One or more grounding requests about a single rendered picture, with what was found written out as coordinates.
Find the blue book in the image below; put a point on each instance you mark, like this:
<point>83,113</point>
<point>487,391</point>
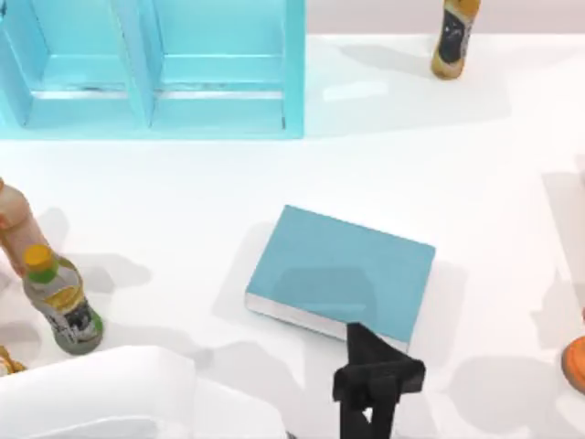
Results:
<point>338,251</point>

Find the orange round object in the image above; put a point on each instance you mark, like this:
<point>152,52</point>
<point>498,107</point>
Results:
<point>576,366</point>

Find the green bottle with yellow cap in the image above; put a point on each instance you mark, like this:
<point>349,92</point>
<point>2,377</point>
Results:
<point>64,306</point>

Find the light blue rack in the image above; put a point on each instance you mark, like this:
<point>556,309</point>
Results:
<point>219,78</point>

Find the yellow bottle with black label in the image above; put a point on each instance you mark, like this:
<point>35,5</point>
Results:
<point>452,46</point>

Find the yellow and orange object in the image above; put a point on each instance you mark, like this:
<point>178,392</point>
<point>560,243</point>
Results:
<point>8,363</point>

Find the peach bottle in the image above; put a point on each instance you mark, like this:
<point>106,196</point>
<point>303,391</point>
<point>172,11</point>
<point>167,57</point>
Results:
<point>18,219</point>

